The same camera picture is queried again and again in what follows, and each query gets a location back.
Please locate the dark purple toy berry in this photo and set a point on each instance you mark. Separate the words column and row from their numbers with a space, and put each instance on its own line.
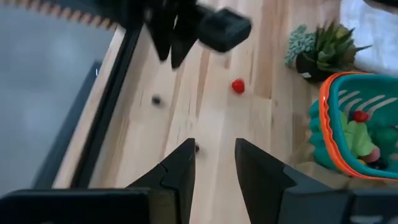
column 377, row 164

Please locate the bright red toy cherry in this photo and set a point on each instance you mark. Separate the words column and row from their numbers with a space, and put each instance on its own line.
column 360, row 116

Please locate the white plaid towel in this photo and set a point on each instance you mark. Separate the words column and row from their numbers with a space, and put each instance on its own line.
column 373, row 37

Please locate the black aluminium table frame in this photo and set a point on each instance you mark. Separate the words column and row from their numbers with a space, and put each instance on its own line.
column 105, row 109

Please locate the yellow toy piece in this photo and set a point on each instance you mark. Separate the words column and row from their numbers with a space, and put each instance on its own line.
column 361, row 162

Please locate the succulent in black pot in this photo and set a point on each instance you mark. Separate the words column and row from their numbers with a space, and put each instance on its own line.
column 329, row 53

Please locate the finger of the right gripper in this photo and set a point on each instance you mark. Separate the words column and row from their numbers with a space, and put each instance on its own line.
column 183, row 40
column 160, row 37

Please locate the yellow-green toy vegetable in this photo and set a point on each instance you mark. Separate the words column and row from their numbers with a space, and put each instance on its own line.
column 357, row 140

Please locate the small dark toy blueberry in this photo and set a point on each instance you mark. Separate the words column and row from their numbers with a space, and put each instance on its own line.
column 156, row 100

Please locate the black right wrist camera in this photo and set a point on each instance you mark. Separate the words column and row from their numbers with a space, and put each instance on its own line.
column 224, row 29

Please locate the red toy raspberry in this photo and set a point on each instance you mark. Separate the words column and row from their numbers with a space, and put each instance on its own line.
column 238, row 86

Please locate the green basket with orange rim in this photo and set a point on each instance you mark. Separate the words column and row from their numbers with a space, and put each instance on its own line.
column 315, row 140

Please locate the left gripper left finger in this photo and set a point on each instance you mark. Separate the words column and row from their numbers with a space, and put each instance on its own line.
column 178, row 180

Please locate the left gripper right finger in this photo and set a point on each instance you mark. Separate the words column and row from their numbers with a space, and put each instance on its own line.
column 273, row 193

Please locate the pink toy peach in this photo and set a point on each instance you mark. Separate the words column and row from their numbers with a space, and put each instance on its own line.
column 373, row 154

